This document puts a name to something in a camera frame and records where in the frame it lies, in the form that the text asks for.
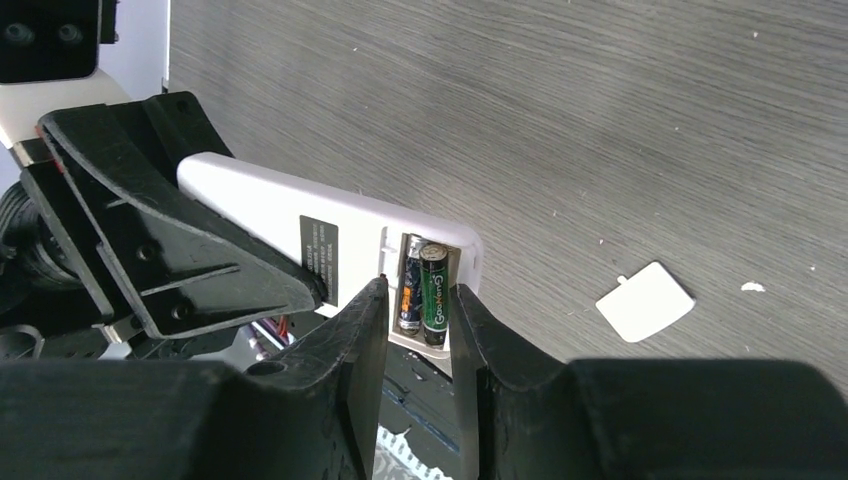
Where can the red and white remote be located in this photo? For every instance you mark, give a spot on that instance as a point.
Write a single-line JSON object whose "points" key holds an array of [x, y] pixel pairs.
{"points": [[346, 238]]}

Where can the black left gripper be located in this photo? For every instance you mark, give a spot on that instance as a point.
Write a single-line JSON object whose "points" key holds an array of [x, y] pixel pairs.
{"points": [[102, 234]]}

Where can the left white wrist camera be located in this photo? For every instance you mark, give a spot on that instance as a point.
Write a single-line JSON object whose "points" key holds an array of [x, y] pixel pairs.
{"points": [[50, 61]]}

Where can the white remote battery cover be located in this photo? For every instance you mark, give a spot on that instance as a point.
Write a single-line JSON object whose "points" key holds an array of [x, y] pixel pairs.
{"points": [[645, 303]]}

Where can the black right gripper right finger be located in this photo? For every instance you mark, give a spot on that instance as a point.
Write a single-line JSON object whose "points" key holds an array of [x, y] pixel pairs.
{"points": [[525, 415]]}

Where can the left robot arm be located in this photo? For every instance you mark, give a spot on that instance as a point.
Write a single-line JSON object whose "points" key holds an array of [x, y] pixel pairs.
{"points": [[80, 344]]}

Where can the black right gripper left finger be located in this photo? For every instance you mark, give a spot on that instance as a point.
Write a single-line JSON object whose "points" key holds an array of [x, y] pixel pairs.
{"points": [[310, 412]]}

